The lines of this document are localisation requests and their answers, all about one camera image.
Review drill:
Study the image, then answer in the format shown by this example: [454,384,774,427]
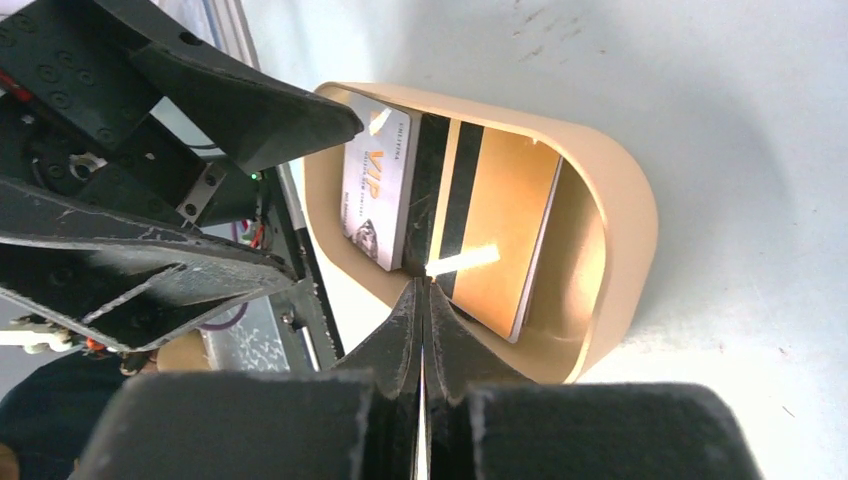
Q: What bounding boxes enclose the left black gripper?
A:
[1,1,363,352]

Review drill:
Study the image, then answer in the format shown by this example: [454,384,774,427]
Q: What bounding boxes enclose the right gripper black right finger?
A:
[423,283,530,479]

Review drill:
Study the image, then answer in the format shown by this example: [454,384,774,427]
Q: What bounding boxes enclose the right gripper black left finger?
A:
[332,279,424,479]

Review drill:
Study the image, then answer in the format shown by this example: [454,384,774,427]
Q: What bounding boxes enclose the tan credit card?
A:
[427,120,563,343]

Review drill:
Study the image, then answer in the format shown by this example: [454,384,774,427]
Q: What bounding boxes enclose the white VIP credit card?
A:
[340,92,421,271]

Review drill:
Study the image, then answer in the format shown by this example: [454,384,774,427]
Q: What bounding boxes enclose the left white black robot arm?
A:
[1,1,362,366]

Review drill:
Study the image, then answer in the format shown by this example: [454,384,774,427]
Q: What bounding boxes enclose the black VIP credit card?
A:
[402,113,450,276]

